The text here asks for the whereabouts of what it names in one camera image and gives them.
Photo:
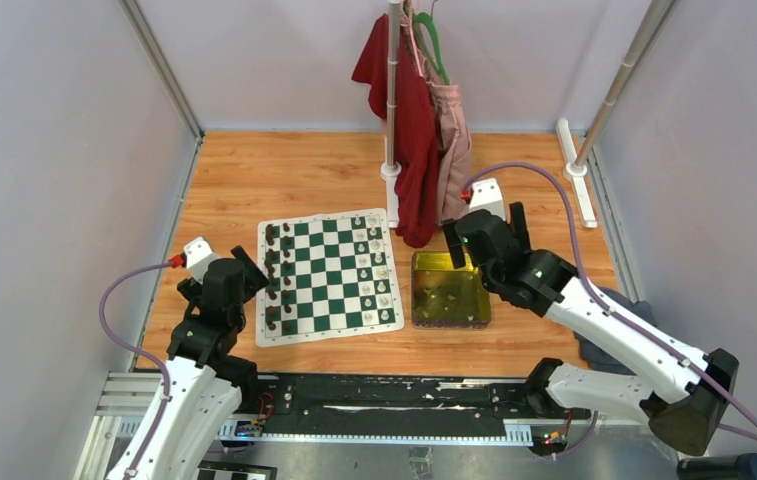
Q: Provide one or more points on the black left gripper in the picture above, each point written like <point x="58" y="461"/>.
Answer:
<point x="254" y="280"/>

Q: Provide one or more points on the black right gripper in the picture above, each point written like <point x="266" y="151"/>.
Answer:
<point x="519" y="225"/>

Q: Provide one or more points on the green white chess board mat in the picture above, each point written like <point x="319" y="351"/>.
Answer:
<point x="314" y="290"/>

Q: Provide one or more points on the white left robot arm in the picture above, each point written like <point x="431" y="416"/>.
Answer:
<point x="201" y="384"/>

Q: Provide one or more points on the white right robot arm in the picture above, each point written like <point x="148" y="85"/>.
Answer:
<point x="679" y="391"/>

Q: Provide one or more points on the yellow tray of white pieces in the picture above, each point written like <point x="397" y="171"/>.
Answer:
<point x="445" y="297"/>

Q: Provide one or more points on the pink hanging garment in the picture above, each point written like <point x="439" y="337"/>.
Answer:
<point x="453" y="139"/>

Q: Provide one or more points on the white rack foot right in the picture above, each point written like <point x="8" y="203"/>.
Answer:
<point x="576" y="174"/>

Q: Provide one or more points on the white clothes rack pole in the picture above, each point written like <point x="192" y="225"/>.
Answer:
<point x="390" y="170"/>

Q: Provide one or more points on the red hanging garment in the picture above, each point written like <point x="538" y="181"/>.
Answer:
<point x="415" y="143"/>

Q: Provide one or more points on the grey cloth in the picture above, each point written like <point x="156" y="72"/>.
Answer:
<point x="609" y="328"/>

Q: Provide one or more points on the green clothes hanger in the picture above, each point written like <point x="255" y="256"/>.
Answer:
<point x="426" y="33"/>

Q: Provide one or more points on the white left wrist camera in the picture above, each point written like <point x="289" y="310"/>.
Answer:
<point x="198" y="255"/>

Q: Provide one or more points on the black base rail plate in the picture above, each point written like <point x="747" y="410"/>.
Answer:
<point x="392" y="406"/>

